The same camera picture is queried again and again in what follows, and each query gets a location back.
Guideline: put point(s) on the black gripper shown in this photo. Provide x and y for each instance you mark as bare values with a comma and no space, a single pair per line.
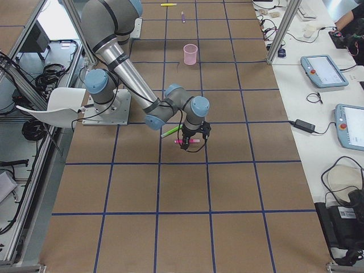
187,133

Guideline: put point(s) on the pink highlighter pen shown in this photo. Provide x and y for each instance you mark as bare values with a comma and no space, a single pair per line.
191,141

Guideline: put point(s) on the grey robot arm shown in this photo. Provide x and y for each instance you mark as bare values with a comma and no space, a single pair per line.
102,22

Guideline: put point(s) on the pink mesh cup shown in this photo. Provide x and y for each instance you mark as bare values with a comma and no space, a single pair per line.
190,54

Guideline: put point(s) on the white paper cup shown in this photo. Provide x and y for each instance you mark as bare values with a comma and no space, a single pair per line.
309,30

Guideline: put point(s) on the green highlighter pen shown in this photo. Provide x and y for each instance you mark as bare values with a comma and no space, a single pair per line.
171,131

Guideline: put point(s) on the black power adapter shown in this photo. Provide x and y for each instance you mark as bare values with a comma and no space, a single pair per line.
302,125

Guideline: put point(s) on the white plastic chair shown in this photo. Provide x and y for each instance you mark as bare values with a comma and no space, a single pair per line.
64,106

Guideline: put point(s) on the yellow highlighter pen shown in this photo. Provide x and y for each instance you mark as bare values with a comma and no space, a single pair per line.
168,4

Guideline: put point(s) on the upper teach pendant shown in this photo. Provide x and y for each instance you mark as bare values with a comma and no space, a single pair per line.
323,72

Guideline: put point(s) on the teach pendant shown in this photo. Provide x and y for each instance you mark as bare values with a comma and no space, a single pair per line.
349,126
323,72

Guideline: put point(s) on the round white disc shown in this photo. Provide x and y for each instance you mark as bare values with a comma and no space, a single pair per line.
343,179

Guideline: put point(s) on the lower teach pendant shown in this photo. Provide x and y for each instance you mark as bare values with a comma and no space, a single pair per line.
349,126

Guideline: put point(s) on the black device bottom right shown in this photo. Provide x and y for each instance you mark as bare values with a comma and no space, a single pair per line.
342,225

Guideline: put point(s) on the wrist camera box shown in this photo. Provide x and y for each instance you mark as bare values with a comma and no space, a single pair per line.
205,129

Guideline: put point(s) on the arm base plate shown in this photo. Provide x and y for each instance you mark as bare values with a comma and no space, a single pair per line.
135,34
113,113

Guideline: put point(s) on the aluminium frame post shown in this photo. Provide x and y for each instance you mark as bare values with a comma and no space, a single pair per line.
287,19

